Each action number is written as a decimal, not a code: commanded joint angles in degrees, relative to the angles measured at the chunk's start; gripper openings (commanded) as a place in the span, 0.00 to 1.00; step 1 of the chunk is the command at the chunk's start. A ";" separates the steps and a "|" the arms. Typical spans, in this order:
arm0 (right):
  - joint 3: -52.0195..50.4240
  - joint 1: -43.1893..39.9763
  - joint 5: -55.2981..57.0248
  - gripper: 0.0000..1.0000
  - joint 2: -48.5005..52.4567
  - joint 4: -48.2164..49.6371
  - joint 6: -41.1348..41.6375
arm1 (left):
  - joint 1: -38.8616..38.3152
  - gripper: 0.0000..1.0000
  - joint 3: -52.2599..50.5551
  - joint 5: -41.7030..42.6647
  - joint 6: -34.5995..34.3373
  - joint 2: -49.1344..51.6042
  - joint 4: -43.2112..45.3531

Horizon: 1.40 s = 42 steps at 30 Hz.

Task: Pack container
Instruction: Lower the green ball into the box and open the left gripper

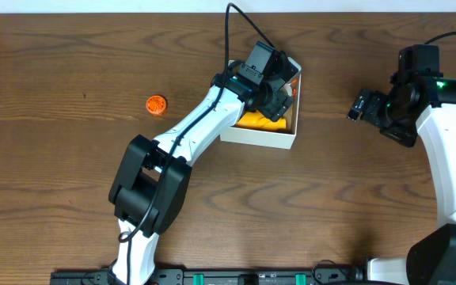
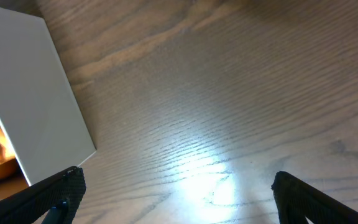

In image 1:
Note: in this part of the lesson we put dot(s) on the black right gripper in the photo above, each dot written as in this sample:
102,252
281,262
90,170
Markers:
406,137

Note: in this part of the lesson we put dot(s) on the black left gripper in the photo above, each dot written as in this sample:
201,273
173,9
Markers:
277,104

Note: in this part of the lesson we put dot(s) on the white pink duck figurine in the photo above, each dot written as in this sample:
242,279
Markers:
292,87

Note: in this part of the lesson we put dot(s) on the yellow rubber duck toy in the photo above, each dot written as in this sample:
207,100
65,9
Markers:
257,121

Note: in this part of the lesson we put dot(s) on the white cardboard box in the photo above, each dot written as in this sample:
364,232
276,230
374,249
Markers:
278,139

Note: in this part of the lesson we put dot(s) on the orange ribbed round toy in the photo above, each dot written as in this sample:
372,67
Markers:
156,105

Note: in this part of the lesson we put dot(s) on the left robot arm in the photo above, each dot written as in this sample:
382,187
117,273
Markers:
150,185

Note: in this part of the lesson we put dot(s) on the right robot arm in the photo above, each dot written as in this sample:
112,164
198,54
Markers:
421,108

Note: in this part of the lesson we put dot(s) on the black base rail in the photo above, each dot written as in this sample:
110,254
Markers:
321,275

